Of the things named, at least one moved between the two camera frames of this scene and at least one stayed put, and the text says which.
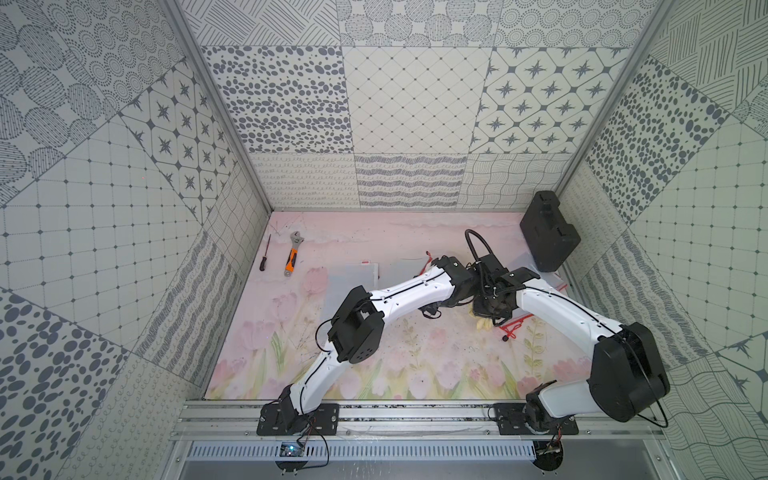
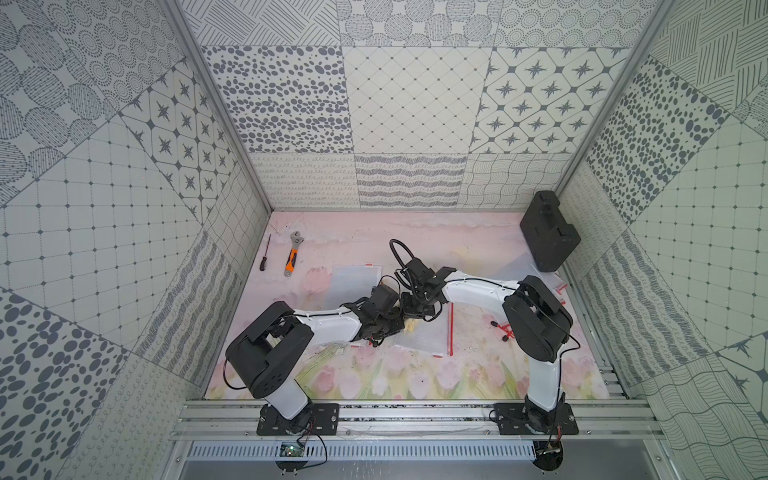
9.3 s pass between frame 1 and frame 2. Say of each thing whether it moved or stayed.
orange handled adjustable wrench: stayed
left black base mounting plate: stayed
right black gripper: moved
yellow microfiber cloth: moved
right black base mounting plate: stayed
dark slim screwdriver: stayed
